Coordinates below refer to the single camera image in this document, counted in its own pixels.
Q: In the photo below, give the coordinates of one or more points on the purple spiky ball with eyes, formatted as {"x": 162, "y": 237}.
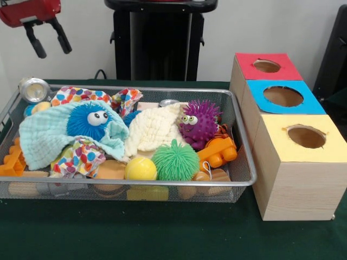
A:
{"x": 201, "y": 124}

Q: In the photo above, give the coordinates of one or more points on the large colourful dotted cloth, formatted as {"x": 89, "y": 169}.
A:
{"x": 73, "y": 95}

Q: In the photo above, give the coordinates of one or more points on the orange toy building block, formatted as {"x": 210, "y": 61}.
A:
{"x": 218, "y": 151}

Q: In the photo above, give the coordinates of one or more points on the tan orange ball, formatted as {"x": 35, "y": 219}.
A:
{"x": 110, "y": 170}

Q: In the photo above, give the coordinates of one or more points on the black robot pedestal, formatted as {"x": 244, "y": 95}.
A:
{"x": 157, "y": 43}

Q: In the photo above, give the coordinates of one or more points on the cream white cloth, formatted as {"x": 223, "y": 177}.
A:
{"x": 154, "y": 130}

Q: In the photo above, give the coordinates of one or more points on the yellow ball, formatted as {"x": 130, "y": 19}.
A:
{"x": 141, "y": 169}

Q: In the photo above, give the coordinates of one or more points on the mint green cloth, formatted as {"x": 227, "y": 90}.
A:
{"x": 49, "y": 135}

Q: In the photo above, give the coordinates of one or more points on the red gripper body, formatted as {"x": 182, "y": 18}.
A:
{"x": 30, "y": 11}

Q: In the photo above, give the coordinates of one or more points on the blue spiky rubber ball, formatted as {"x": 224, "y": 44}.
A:
{"x": 84, "y": 122}
{"x": 130, "y": 116}

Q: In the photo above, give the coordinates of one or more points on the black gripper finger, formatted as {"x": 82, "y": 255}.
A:
{"x": 60, "y": 37}
{"x": 35, "y": 42}

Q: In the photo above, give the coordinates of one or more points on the small orange plastic toy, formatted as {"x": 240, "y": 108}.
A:
{"x": 13, "y": 162}

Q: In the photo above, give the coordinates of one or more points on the black panel stand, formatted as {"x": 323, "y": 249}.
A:
{"x": 333, "y": 49}

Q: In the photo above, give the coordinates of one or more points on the shallow clear mesh bin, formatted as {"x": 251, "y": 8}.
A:
{"x": 241, "y": 173}

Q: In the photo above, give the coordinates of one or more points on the silver crushed can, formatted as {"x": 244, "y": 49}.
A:
{"x": 34, "y": 89}

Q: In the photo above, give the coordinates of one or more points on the small colourful dotted cloth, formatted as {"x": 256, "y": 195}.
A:
{"x": 81, "y": 157}

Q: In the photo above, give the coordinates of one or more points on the green spiky rubber ball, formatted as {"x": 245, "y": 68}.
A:
{"x": 175, "y": 161}

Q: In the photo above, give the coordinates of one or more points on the dark green table cloth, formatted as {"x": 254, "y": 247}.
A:
{"x": 162, "y": 233}

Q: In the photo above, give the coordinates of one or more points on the wooden box with three holes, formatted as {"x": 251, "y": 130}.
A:
{"x": 303, "y": 179}

